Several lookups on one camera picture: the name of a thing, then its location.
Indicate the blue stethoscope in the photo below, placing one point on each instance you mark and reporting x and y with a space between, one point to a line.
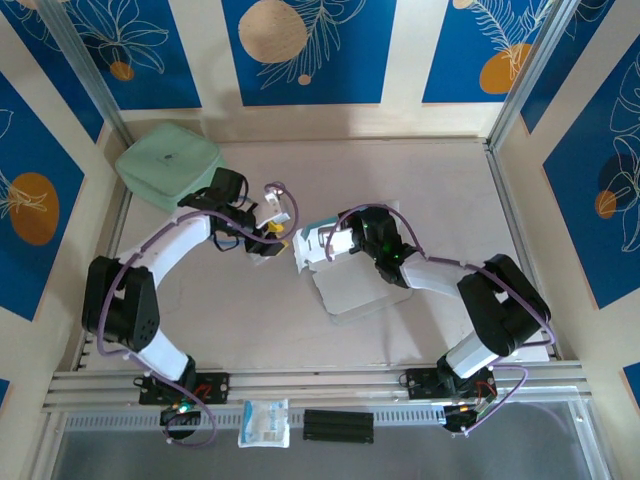
281 188

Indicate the black rectangular block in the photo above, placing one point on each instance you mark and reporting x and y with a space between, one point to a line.
339 426

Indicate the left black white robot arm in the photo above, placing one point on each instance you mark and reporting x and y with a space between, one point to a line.
130 310

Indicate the aluminium corner post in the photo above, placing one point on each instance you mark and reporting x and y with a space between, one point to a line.
85 65
534 65

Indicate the aluminium cross rail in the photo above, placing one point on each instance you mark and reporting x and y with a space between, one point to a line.
325 387

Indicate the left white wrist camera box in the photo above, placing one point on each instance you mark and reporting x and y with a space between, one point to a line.
272 210

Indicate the green zip pouch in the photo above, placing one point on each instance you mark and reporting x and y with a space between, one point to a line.
160 160

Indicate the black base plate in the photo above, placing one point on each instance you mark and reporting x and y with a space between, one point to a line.
420 385
217 387

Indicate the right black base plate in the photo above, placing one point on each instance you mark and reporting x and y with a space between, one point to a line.
420 385

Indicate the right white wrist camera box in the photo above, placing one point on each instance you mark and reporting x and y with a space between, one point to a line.
342 240

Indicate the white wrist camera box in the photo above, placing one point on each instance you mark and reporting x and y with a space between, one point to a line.
342 240
272 210

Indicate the white gauze packet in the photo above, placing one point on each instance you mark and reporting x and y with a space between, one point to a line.
265 422

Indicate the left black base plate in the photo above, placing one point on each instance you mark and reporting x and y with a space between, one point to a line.
217 387

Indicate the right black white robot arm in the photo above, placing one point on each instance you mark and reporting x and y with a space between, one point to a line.
500 305

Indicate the aluminium side rail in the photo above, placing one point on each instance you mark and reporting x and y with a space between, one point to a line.
117 235
505 190

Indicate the small black circuit board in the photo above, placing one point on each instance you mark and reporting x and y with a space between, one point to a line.
180 416
465 417

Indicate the grey metal sheet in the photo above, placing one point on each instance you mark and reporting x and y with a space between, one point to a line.
450 455

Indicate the teal white paper box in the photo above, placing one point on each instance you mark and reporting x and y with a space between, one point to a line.
355 290

